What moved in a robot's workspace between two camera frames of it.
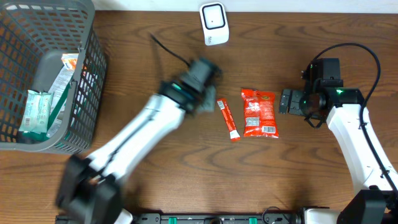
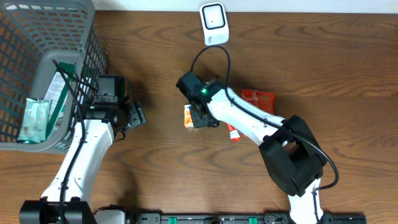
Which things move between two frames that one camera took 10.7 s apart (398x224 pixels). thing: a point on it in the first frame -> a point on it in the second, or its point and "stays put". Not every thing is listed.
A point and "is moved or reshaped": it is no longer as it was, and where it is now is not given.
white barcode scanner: x=215 y=23 stays put
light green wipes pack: x=36 y=115 is moved or reshaped
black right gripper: x=295 y=106 -> x=198 y=122
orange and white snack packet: x=69 y=61 -> x=188 y=117
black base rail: x=217 y=218 stays put
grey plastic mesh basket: x=34 y=36 stays put
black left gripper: x=209 y=106 -> x=135 y=116
